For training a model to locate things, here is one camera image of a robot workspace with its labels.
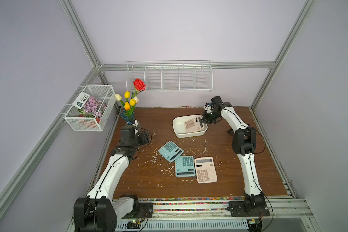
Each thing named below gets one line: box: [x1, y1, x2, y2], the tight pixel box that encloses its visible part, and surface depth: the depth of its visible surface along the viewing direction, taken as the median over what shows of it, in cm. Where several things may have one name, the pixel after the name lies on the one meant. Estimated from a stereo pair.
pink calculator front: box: [194, 156, 218, 185], surface depth 87 cm
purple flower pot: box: [72, 91, 108, 124], surface depth 75 cm
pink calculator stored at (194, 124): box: [184, 116, 205, 133], surface depth 107 cm
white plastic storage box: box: [172, 114, 208, 139], surface depth 108 cm
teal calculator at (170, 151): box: [158, 140, 185, 163], surface depth 96 cm
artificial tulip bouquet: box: [114, 78, 147, 117], surface depth 86 cm
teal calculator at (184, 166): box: [174, 155, 196, 177], surface depth 89 cm
